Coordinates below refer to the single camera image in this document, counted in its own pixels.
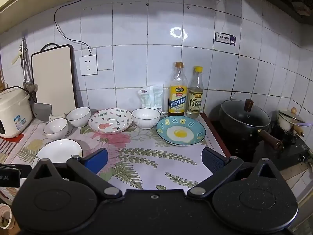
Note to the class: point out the white wall socket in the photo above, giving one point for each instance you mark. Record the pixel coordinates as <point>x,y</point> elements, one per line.
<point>88,64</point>

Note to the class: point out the beige patterned cup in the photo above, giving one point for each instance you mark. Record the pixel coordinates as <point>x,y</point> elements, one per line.
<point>5,216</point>

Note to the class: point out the small cream lidded pot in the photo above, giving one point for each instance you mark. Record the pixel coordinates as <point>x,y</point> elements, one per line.
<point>288,121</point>

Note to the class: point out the hanging metal ladle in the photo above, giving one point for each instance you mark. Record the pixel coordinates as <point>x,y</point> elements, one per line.
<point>27,78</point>

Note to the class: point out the black lidded wok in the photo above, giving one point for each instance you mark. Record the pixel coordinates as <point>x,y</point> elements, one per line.
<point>244,122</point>

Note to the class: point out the cooking wine bottle yellow label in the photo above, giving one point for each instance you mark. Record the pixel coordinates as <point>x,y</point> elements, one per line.
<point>177,98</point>

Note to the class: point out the bunny print plate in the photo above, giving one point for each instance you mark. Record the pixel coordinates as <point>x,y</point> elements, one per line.
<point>110,121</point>

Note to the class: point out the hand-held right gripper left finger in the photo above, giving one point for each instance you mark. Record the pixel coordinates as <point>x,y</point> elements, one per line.
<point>96,160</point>

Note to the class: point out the cream rice cooker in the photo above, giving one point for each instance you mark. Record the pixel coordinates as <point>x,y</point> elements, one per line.
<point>13,112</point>

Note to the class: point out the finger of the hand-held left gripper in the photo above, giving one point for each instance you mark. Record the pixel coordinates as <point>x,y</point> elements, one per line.
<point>25,170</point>

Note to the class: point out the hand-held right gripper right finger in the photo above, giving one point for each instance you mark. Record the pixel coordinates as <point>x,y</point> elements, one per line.
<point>212,161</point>

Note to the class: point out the white ribbed bowl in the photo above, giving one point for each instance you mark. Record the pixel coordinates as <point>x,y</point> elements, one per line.
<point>55,129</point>
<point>78,117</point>
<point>146,120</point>

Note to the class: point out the floral tablecloth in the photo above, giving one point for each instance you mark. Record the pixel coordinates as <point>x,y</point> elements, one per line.
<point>151,161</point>

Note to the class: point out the black gas stove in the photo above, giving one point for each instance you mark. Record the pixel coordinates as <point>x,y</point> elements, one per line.
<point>256,153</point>

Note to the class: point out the cream cutting board black rim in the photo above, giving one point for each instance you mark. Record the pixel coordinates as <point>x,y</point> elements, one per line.
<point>55,80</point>

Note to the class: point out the blue white wall sticker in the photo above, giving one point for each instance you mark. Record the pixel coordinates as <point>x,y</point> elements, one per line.
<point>225,39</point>

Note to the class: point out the plain white plate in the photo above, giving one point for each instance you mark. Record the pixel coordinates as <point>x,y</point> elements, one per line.
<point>58,150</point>

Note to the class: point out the clear vinegar bottle yellow cap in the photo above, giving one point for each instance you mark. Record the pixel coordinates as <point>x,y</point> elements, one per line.
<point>195,98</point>

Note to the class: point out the blue fried egg plate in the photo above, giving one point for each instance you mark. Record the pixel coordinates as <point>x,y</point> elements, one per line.
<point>181,131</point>

